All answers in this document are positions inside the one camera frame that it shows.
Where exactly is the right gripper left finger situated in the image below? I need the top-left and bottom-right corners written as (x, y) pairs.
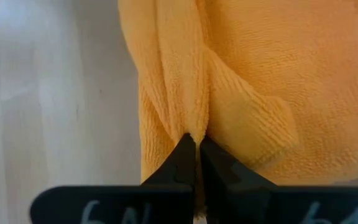
top-left (29, 133), bottom-right (197, 224)

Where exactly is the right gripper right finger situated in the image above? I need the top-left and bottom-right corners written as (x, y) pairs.
top-left (200, 135), bottom-right (358, 224)

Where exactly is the orange microfiber towel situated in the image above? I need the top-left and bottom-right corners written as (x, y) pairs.
top-left (117, 0), bottom-right (358, 218)

